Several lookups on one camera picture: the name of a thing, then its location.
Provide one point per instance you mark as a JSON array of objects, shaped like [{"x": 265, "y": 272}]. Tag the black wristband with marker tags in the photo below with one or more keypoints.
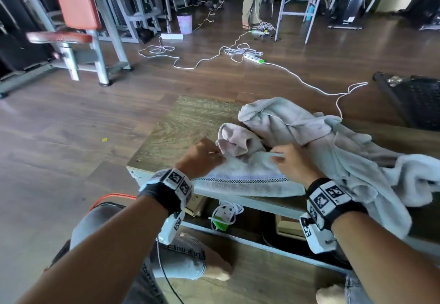
[
  {"x": 168, "y": 190},
  {"x": 333, "y": 204}
]

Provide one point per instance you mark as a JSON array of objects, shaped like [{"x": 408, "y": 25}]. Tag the black basket orange rim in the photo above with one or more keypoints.
[{"x": 110, "y": 196}]

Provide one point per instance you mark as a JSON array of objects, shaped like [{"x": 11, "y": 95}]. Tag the person's right hand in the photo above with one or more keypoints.
[{"x": 299, "y": 166}]

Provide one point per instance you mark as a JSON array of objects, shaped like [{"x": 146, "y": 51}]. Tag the white green power strip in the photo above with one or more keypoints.
[
  {"x": 253, "y": 58},
  {"x": 260, "y": 33}
]

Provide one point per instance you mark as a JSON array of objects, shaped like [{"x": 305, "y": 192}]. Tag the black gym equipment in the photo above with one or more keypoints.
[{"x": 422, "y": 1}]

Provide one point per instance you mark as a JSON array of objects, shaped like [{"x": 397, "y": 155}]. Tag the white folding table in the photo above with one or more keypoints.
[{"x": 318, "y": 1}]

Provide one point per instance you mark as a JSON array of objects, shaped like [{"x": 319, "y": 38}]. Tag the person's right forearm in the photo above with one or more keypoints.
[{"x": 388, "y": 259}]

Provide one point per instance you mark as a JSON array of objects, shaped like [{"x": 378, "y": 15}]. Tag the person's left forearm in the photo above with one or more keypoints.
[{"x": 103, "y": 252}]

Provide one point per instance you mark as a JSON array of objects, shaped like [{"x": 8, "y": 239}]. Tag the heap of grey towels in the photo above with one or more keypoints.
[{"x": 361, "y": 163}]

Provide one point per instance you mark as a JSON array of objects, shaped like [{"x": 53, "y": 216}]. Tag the person's left hand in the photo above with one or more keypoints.
[{"x": 202, "y": 159}]

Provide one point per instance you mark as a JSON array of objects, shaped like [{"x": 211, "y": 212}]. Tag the white green socket adapter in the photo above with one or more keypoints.
[{"x": 225, "y": 216}]

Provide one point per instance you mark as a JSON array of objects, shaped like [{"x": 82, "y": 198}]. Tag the orange padded gym machine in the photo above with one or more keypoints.
[{"x": 75, "y": 1}]

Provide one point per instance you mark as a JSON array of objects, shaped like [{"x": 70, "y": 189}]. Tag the cardboard box with label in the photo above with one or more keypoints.
[{"x": 196, "y": 206}]

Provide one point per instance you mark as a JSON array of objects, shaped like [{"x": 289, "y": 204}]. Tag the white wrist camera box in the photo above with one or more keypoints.
[
  {"x": 318, "y": 238},
  {"x": 170, "y": 228}
]

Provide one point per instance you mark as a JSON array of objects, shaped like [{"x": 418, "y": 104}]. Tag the blue water bottle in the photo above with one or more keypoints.
[{"x": 311, "y": 10}]

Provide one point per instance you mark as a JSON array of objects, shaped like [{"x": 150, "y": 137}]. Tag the person's left leg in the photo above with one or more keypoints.
[{"x": 178, "y": 262}]

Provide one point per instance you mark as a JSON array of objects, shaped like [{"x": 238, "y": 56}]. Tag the grey towel striped border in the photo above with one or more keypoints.
[{"x": 247, "y": 176}]

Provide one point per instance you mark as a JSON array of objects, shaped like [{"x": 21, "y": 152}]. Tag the person's right foot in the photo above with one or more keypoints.
[{"x": 330, "y": 295}]

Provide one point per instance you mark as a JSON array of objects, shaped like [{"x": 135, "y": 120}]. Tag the flat white power strip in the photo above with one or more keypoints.
[{"x": 172, "y": 36}]

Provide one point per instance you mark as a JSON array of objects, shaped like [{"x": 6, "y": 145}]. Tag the plain cardboard box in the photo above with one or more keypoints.
[{"x": 290, "y": 228}]

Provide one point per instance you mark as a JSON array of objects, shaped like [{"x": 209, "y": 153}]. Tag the black perforated platform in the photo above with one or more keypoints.
[{"x": 419, "y": 104}]

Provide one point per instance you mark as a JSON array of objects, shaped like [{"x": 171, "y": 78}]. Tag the grey weight machine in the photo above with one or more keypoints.
[{"x": 137, "y": 5}]

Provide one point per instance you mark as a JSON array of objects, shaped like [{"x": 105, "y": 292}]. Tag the purple waste bin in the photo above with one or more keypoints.
[{"x": 185, "y": 24}]

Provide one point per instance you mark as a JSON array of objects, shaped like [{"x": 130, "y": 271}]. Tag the silver metal part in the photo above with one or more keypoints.
[{"x": 394, "y": 81}]

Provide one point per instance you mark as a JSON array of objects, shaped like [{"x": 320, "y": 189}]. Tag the low wooden table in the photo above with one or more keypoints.
[{"x": 261, "y": 206}]

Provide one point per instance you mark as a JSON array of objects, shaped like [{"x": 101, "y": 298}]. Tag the black elliptical trainer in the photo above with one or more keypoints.
[{"x": 350, "y": 1}]

